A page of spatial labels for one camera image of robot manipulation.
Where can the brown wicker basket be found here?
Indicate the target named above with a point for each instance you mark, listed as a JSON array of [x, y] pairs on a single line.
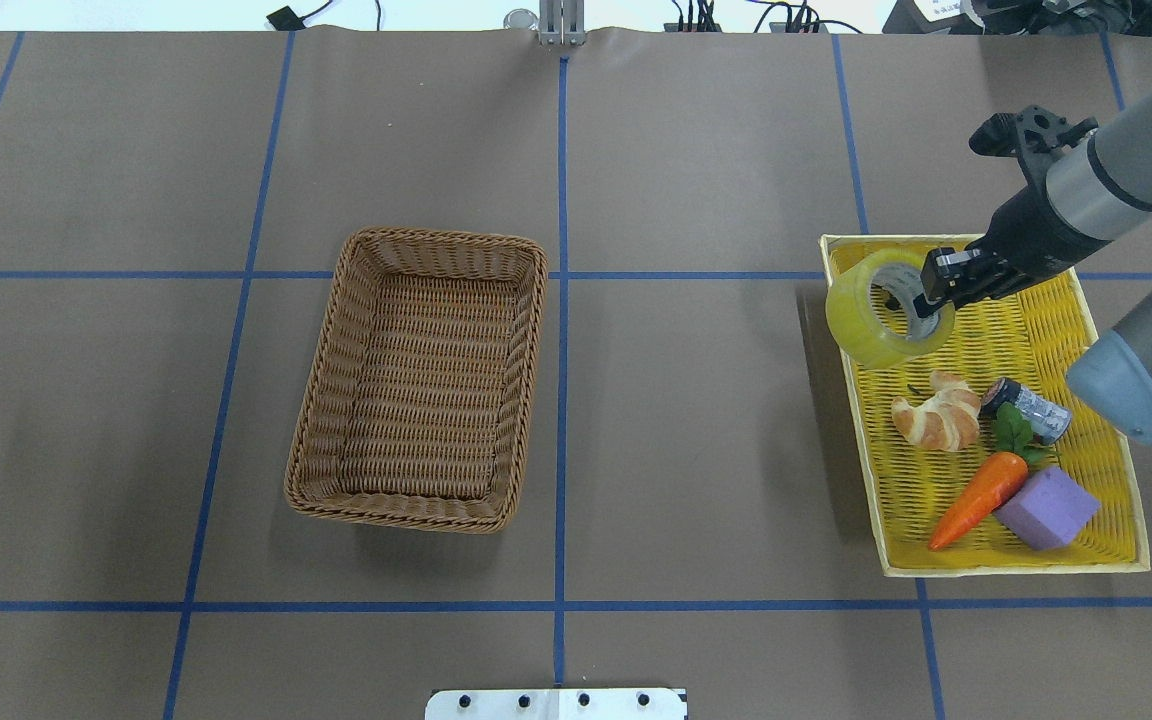
[[417, 407]]

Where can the purple foam cube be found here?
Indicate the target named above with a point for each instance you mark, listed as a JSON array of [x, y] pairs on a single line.
[[1049, 511]]

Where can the toy croissant bread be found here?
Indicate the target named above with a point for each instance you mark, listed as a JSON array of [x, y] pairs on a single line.
[[947, 421]]

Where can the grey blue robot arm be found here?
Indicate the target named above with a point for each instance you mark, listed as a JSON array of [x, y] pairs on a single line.
[[1085, 186]]

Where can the yellow woven basket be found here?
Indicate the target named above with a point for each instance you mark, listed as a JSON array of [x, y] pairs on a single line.
[[1032, 337]]

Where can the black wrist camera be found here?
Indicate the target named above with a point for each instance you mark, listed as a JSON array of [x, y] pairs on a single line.
[[1034, 137]]

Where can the yellow tape roll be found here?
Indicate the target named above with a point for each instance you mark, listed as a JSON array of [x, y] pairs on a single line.
[[860, 331]]

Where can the aluminium frame post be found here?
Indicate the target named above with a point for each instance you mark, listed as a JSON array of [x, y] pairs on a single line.
[[562, 22]]

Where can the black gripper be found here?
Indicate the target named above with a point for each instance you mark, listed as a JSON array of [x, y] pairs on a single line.
[[1028, 234]]

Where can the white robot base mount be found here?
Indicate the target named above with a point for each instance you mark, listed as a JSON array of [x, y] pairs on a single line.
[[560, 703]]

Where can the small silver can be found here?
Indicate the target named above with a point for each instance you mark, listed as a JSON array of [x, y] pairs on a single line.
[[1048, 420]]

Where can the orange toy carrot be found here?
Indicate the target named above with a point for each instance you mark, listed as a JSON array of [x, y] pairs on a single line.
[[995, 481]]

